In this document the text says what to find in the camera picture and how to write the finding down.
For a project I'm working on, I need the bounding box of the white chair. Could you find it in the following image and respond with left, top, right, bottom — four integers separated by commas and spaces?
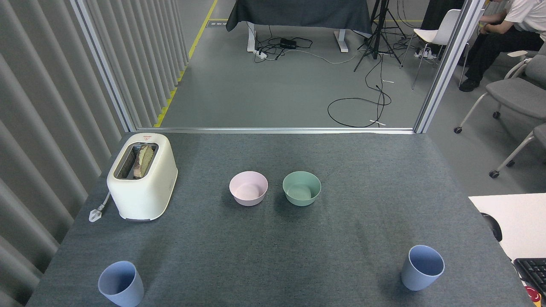
400, 9, 470, 90

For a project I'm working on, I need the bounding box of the black computer mouse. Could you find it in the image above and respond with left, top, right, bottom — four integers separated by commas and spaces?
481, 212, 503, 243

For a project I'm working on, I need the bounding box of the silver frame rail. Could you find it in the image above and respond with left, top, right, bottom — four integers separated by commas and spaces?
136, 127, 415, 135

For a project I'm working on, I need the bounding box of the pink bowl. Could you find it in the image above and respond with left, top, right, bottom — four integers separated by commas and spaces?
229, 171, 269, 207

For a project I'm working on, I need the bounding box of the green bowl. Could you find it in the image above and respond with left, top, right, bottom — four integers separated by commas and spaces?
282, 171, 322, 207

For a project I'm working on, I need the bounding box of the blue cup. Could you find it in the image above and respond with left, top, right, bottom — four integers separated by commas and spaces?
401, 245, 445, 291
98, 261, 144, 307

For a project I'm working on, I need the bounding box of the grey chair on wheels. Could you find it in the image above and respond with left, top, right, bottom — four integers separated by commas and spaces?
453, 50, 546, 134
489, 124, 546, 179

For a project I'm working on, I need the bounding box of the white desk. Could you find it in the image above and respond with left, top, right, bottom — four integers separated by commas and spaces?
468, 193, 546, 261

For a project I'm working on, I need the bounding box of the table with dark cloth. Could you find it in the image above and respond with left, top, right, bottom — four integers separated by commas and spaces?
226, 0, 373, 53

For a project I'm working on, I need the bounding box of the toasted bread slice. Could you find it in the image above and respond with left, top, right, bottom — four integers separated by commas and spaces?
133, 144, 154, 179

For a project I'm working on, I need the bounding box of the black keyboard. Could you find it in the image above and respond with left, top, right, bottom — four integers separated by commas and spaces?
513, 258, 546, 297

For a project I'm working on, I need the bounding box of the silver frame post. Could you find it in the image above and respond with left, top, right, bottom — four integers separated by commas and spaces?
413, 0, 487, 134
70, 0, 138, 133

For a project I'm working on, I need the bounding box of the white toaster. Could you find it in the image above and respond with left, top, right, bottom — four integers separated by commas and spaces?
106, 133, 178, 222

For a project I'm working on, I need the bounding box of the black floor cable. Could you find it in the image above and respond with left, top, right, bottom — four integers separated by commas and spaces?
327, 53, 392, 128

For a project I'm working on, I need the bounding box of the black tripod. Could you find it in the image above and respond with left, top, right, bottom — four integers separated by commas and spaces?
353, 0, 407, 72

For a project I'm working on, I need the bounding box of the person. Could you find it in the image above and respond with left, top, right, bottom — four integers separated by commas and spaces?
459, 0, 546, 93

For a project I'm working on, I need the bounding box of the white toaster cable with plug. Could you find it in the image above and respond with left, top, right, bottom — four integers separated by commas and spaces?
88, 192, 111, 223

